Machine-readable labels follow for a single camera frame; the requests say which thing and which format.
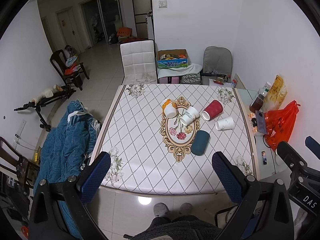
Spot orange and white paper cup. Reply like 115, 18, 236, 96
161, 99, 177, 119

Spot dark teal cup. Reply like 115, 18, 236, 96
190, 130, 210, 156

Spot white bamboo print paper cup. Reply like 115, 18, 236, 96
215, 116, 235, 131

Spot red ribbed paper cup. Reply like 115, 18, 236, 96
201, 100, 223, 121

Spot white crane print paper cup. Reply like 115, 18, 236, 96
180, 106, 200, 126

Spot small lighter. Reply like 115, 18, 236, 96
261, 151, 267, 165

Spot red plastic bag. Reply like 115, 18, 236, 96
264, 100, 300, 151

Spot blue quilted jacket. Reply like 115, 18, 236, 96
29, 100, 106, 239

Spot dark smartphone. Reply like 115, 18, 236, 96
255, 111, 267, 134

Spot dark wooden chair left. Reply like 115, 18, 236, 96
1, 137, 40, 196

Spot yellow snack bag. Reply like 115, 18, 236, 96
262, 75, 287, 113

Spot brown glass jar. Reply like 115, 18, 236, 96
249, 94, 264, 113

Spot person's grey slippers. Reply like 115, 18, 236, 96
153, 203, 194, 217

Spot white patterned tablecloth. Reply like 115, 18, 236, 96
95, 84, 255, 195

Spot white cloth under box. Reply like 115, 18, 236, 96
157, 63, 203, 79

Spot grey office chair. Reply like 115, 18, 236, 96
200, 46, 233, 85

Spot black wooden chair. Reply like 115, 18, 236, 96
49, 49, 89, 90

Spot white padded chair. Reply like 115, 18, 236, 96
120, 40, 157, 85

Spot cardboard box with items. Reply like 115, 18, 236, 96
156, 49, 188, 69

